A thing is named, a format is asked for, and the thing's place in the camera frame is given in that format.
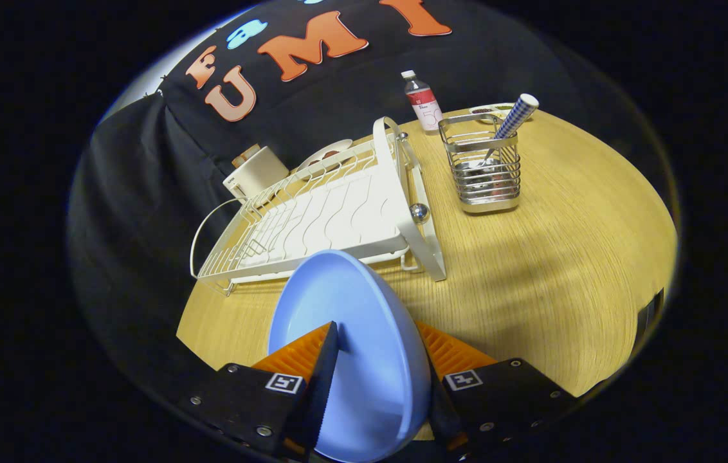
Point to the brown toast slice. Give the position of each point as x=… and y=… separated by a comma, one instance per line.
x=247, y=154

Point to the blue plate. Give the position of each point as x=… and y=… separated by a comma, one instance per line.
x=364, y=360

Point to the dark food pieces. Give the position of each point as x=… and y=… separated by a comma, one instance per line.
x=329, y=155

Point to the black table clamp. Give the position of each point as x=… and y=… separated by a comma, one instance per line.
x=651, y=315

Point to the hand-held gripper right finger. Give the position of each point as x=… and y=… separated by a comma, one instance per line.
x=446, y=418

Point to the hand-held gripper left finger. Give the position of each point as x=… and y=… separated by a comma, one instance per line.
x=322, y=399

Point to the white round plate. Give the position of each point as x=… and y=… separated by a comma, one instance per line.
x=338, y=145

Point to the white divided sauce dish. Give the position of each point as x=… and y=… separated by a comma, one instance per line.
x=483, y=110

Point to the clear bottle with red label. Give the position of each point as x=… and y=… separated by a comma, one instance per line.
x=427, y=106

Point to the white toaster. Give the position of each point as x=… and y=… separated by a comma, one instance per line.
x=258, y=172

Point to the black backdrop cloth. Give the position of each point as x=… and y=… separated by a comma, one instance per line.
x=338, y=96

